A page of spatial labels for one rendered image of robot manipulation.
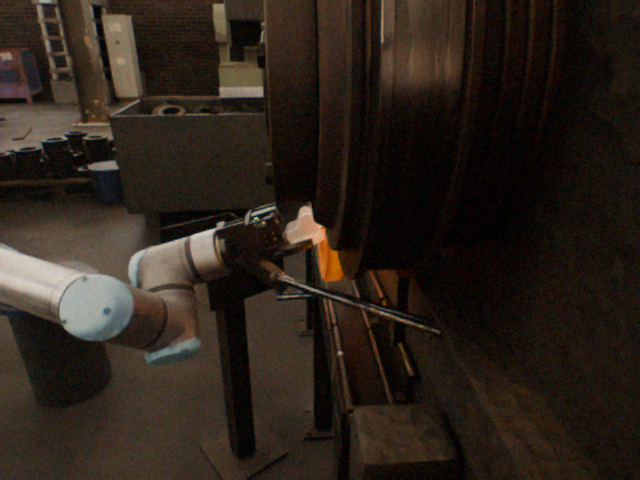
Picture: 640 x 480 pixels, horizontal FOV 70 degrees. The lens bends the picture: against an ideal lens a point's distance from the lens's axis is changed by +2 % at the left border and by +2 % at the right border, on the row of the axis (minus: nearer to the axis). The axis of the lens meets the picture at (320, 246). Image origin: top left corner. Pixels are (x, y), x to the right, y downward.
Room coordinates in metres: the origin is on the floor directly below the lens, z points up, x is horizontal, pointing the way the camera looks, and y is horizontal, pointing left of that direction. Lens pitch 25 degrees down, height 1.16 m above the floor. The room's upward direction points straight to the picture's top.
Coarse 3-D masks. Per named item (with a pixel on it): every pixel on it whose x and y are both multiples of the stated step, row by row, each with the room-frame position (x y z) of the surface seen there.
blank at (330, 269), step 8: (320, 248) 0.79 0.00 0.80; (328, 248) 0.70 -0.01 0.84; (320, 256) 0.79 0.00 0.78; (328, 256) 0.70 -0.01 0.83; (336, 256) 0.70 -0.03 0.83; (320, 264) 0.79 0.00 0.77; (328, 264) 0.70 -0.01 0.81; (336, 264) 0.70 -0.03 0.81; (328, 272) 0.70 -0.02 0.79; (336, 272) 0.70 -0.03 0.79; (328, 280) 0.73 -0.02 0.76; (336, 280) 0.73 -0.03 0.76
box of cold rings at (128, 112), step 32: (128, 128) 2.81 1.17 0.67; (160, 128) 2.84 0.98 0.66; (192, 128) 2.86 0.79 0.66; (224, 128) 2.89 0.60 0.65; (256, 128) 2.92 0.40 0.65; (128, 160) 2.80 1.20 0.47; (160, 160) 2.83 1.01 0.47; (192, 160) 2.85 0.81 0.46; (224, 160) 2.88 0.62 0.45; (256, 160) 2.91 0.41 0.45; (128, 192) 2.80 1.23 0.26; (160, 192) 2.83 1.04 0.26; (192, 192) 2.86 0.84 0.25; (224, 192) 2.89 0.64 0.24; (256, 192) 2.91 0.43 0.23; (160, 224) 2.84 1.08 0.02
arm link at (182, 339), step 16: (160, 288) 0.68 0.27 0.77; (176, 288) 0.68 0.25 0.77; (192, 288) 0.71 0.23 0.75; (176, 304) 0.66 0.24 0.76; (192, 304) 0.68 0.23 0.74; (176, 320) 0.62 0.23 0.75; (192, 320) 0.66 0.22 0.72; (160, 336) 0.68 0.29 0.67; (176, 336) 0.61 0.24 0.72; (192, 336) 0.63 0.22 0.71; (160, 352) 0.59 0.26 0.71; (176, 352) 0.60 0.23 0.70; (192, 352) 0.62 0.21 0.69
